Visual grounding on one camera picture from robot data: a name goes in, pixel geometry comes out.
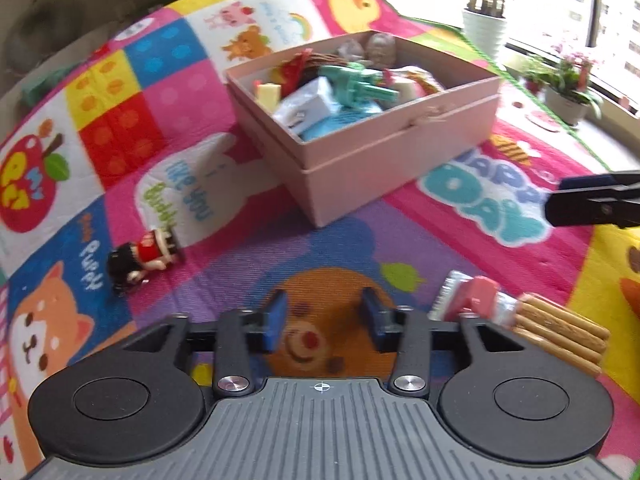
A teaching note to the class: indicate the colourful cartoon play mat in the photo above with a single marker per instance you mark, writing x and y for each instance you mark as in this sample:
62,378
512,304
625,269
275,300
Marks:
144,136

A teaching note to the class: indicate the teal toy water gun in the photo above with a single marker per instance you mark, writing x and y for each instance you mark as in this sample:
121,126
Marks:
354,85

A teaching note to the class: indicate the black left gripper finger seen sideways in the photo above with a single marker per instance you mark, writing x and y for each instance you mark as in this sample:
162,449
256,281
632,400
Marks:
596,200

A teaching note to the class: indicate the black haired doll figurine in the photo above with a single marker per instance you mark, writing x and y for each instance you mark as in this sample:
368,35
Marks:
129,264

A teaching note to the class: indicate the pink cardboard box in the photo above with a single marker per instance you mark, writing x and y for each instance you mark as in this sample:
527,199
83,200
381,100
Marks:
347,169

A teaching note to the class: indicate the pink flowering potted plant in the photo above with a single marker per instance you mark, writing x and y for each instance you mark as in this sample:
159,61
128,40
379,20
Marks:
566,86

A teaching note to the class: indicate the white blue small box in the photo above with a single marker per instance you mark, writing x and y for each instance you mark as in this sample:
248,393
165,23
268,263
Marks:
307,106

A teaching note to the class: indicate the brown knitted toy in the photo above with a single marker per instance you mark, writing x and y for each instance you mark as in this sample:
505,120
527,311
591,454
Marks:
304,66

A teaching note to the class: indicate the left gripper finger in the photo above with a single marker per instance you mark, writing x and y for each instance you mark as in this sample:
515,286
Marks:
405,332
240,334

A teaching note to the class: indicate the white tall plant pot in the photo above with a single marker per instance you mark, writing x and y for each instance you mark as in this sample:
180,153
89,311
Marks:
487,33

